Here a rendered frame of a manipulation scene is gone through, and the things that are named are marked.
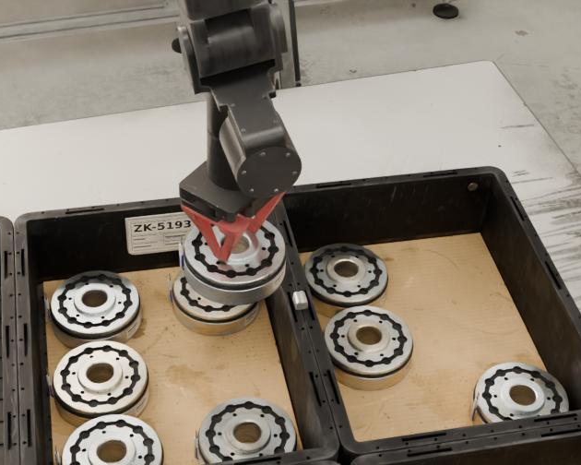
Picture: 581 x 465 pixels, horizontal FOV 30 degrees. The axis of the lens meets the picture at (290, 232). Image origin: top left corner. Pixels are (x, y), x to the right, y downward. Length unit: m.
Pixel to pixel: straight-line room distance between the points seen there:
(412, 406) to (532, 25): 2.41
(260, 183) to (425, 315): 0.47
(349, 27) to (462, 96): 1.51
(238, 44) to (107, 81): 2.24
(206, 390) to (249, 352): 0.07
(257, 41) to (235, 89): 0.05
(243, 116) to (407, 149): 0.90
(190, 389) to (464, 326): 0.34
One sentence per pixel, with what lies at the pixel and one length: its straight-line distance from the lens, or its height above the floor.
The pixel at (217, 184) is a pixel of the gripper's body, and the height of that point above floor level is 1.13.
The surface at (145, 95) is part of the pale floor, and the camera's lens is 3.09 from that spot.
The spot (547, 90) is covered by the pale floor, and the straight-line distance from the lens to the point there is 3.24.
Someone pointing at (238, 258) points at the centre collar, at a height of 1.03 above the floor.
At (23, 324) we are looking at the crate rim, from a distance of 1.19.
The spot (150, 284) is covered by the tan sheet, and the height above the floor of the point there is 0.83.
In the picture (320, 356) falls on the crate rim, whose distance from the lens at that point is 1.14.
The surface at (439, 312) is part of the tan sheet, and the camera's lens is 1.34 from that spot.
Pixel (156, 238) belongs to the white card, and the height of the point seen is 0.88.
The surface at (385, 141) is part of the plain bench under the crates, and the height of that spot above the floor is 0.70.
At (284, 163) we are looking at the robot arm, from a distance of 0.91.
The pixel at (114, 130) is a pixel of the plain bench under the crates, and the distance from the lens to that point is 1.80.
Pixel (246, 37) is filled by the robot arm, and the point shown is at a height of 1.30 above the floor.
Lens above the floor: 1.79
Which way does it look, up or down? 42 degrees down
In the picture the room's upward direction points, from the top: 3 degrees clockwise
